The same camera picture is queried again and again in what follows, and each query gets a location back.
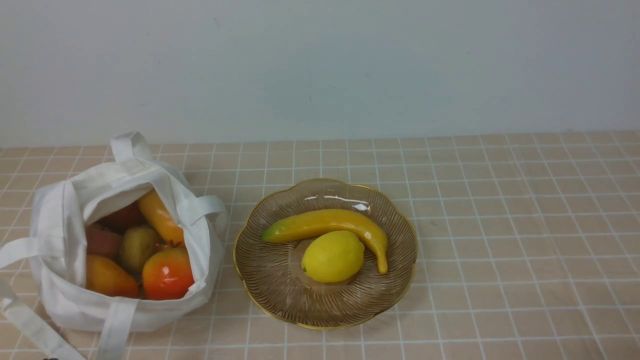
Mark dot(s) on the red apple at back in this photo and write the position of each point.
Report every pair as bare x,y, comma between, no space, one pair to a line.
123,219

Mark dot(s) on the orange yellow mango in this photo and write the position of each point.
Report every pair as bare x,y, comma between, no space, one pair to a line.
104,276

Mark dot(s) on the yellow banana on plate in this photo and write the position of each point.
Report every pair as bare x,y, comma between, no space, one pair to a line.
316,223

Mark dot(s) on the orange banana in bag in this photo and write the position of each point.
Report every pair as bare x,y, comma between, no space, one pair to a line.
157,215

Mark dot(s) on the ribbed amber glass plate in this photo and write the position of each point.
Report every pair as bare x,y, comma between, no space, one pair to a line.
272,274

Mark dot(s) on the brown green kiwi fruit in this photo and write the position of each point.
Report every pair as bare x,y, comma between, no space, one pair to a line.
137,246

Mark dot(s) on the white canvas tote bag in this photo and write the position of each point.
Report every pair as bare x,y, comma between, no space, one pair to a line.
56,247

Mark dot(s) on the yellow lemon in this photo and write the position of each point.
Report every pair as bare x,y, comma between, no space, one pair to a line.
333,257

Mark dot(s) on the dark red fruit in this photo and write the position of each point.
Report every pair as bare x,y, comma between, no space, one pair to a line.
102,242

